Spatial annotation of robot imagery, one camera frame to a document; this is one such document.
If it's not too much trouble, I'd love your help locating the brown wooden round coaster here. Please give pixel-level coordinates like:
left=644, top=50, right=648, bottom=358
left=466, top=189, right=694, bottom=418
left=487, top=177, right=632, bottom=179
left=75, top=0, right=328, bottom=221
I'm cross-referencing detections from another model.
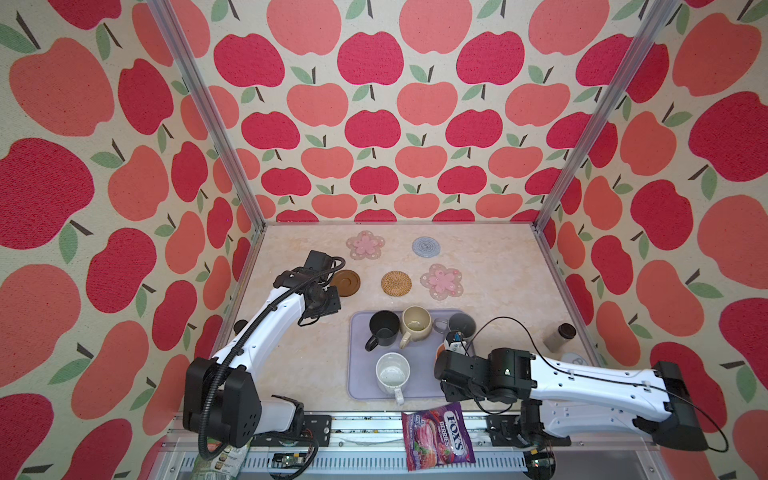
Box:
left=331, top=269, right=361, bottom=297

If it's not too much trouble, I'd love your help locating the peach orange mug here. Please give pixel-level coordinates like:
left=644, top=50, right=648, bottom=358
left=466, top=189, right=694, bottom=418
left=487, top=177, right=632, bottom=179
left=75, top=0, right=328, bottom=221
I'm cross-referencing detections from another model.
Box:
left=435, top=342, right=446, bottom=359

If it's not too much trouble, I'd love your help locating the black mug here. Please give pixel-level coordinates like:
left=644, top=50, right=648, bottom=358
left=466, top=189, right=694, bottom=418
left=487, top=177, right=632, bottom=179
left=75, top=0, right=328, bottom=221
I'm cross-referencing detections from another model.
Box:
left=365, top=310, right=400, bottom=352

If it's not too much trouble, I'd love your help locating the cream beige mug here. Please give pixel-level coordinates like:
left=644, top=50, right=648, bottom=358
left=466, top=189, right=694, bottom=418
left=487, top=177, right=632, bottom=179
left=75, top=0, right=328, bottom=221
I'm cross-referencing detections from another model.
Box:
left=399, top=306, right=433, bottom=349

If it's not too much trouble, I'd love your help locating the pink flower coaster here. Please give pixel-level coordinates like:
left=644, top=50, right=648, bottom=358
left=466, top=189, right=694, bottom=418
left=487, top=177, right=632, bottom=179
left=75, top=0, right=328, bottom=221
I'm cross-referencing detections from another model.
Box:
left=420, top=264, right=464, bottom=301
left=346, top=230, right=386, bottom=260

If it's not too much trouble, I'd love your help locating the woven rattan round coaster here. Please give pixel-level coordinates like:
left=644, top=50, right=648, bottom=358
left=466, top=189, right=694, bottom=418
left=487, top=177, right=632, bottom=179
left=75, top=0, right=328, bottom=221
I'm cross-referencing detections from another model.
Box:
left=381, top=271, right=412, bottom=297

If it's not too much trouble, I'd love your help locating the grey woven round coaster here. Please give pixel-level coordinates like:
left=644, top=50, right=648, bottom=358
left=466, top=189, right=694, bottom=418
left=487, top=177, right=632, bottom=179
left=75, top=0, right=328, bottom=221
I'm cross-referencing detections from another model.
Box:
left=412, top=236, right=441, bottom=258

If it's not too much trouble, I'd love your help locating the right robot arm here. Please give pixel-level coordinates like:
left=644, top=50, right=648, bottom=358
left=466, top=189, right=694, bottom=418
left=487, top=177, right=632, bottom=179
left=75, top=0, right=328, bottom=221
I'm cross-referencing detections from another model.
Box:
left=434, top=348, right=708, bottom=452

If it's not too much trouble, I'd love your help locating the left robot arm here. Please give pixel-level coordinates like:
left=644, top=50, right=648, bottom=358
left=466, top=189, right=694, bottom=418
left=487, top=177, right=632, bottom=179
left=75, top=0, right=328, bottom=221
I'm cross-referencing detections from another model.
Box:
left=182, top=250, right=346, bottom=460

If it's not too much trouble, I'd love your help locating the lavender tray mat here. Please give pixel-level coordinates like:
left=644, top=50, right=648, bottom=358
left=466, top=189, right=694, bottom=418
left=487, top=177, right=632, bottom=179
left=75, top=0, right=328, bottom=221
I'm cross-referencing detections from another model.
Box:
left=347, top=310, right=445, bottom=401

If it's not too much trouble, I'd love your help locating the grey mug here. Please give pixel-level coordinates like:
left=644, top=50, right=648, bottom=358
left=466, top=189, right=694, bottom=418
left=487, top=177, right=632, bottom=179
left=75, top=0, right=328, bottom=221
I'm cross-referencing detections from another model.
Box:
left=433, top=312, right=477, bottom=340

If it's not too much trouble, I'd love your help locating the purple Fox's candy bag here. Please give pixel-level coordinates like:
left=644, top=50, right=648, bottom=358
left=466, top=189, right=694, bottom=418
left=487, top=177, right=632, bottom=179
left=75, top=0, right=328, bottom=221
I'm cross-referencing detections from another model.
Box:
left=401, top=402, right=476, bottom=472

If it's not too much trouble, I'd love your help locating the white mug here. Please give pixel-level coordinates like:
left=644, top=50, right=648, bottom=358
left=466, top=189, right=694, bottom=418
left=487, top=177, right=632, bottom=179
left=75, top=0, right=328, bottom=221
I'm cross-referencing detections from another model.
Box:
left=375, top=352, right=411, bottom=406

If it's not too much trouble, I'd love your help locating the grey jar dark lid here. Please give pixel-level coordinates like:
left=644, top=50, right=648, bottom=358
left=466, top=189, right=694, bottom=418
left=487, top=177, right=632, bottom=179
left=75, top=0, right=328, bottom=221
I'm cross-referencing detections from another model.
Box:
left=544, top=323, right=577, bottom=352

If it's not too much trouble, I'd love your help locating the yellow jar white lid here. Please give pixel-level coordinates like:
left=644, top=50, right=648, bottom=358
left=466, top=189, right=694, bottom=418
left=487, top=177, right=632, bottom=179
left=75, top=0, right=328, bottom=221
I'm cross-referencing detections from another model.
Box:
left=561, top=352, right=590, bottom=366

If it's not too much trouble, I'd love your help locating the green snack packet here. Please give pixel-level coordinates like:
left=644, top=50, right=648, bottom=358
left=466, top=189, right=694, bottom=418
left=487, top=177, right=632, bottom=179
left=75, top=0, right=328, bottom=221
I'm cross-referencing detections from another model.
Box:
left=202, top=443, right=250, bottom=480

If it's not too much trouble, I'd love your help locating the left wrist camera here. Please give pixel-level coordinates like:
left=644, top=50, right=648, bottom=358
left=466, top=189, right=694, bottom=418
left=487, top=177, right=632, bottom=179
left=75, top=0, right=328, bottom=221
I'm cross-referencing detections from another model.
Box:
left=304, top=250, right=334, bottom=272

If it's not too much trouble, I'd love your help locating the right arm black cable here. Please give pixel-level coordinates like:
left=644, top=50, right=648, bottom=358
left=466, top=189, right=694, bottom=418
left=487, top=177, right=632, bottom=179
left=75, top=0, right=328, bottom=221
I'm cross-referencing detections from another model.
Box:
left=461, top=315, right=730, bottom=454

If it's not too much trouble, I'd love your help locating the aluminium front rail frame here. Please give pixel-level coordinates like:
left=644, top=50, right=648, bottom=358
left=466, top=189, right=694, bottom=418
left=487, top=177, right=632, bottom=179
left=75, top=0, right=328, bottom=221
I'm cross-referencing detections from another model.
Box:
left=140, top=411, right=673, bottom=479

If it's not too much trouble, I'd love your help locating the left corner aluminium post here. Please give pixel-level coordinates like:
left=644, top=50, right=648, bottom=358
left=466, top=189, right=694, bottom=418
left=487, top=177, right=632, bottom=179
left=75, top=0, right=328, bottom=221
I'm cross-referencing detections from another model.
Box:
left=148, top=0, right=266, bottom=235

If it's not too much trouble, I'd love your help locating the corner aluminium post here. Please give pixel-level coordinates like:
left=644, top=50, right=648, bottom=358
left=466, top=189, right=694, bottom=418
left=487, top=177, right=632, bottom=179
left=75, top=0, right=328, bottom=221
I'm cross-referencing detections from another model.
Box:
left=532, top=0, right=682, bottom=234
left=148, top=0, right=266, bottom=235

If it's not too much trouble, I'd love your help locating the right corner aluminium post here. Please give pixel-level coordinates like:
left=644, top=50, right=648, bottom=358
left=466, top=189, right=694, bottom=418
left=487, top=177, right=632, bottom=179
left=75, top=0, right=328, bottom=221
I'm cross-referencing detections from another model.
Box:
left=532, top=0, right=682, bottom=234

